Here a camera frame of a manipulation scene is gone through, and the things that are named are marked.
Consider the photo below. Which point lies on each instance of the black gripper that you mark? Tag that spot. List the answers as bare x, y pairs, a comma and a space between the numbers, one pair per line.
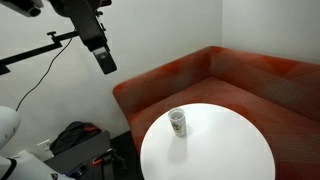
66, 6

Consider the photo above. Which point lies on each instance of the white paper cup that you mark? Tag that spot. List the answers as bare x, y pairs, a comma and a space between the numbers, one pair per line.
179, 128

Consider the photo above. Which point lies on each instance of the black backpack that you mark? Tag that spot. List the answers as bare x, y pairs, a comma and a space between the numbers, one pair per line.
73, 133

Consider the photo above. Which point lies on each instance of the black equipment case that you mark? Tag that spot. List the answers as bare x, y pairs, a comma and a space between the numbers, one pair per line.
86, 150

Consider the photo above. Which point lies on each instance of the orange fabric sofa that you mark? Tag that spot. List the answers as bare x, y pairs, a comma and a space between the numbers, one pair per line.
233, 76

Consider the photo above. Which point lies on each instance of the round white table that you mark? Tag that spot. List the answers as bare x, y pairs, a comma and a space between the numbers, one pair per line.
216, 150

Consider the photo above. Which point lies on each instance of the black camera mount rail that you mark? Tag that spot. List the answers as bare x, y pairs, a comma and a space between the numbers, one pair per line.
33, 51

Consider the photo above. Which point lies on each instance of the white wall outlet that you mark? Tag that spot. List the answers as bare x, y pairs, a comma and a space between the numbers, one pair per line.
43, 145

